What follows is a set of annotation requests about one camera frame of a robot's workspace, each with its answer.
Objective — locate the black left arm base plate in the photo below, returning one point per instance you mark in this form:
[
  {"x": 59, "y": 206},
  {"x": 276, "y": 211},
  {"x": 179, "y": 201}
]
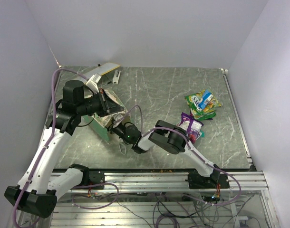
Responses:
[{"x": 81, "y": 177}]

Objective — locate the purple white snack packet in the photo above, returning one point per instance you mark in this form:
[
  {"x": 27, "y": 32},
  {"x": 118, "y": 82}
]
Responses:
[{"x": 191, "y": 126}]

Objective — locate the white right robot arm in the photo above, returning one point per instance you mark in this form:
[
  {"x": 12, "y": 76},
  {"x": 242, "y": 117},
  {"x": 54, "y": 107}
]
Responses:
[{"x": 169, "y": 137}]

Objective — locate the aluminium front frame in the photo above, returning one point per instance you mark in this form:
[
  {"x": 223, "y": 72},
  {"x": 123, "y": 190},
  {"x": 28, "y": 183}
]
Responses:
[{"x": 133, "y": 182}]

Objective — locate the aluminium rail at table edge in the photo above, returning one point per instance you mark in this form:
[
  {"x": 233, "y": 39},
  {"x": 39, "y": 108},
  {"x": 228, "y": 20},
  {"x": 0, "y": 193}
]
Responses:
[{"x": 252, "y": 166}]

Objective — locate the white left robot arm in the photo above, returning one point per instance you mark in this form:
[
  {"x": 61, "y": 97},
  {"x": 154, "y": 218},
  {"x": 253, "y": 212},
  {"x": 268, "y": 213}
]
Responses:
[{"x": 35, "y": 193}]

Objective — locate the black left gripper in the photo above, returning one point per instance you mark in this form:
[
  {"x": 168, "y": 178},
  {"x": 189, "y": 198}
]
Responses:
[{"x": 107, "y": 105}]

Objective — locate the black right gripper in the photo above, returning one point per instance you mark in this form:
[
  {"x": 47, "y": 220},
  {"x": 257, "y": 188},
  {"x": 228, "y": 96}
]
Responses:
[{"x": 112, "y": 129}]

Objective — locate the blue white snack packet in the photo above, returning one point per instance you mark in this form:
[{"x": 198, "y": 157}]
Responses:
[{"x": 206, "y": 98}]

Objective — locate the yellow green snack packet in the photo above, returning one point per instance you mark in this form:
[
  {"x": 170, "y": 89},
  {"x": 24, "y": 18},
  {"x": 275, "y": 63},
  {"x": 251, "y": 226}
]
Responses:
[{"x": 214, "y": 103}]

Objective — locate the green printed paper bag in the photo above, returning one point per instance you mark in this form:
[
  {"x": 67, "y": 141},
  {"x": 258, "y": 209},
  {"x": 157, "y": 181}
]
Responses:
[{"x": 99, "y": 124}]

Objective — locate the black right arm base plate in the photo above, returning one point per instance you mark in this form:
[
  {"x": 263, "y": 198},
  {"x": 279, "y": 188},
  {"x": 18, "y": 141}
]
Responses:
[{"x": 206, "y": 181}]

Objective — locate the yellow-edged board on stand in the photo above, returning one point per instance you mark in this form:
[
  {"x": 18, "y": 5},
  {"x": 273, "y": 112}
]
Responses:
[{"x": 102, "y": 69}]

